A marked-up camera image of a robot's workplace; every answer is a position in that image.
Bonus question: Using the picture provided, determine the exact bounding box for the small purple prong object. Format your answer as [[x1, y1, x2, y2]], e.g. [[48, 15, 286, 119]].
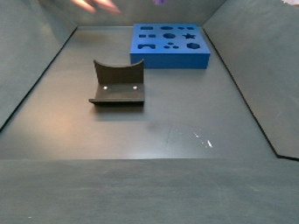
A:
[[154, 0, 167, 5]]

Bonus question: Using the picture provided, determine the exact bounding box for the blurred bare human hand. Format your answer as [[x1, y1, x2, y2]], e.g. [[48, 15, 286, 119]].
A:
[[71, 0, 120, 14]]

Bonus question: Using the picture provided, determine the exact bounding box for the blue shape sorter block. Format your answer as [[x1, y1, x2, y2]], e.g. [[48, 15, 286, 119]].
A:
[[130, 24, 211, 69]]

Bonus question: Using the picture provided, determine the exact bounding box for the black curved bracket stand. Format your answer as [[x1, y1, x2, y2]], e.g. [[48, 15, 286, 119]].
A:
[[88, 60, 146, 105]]

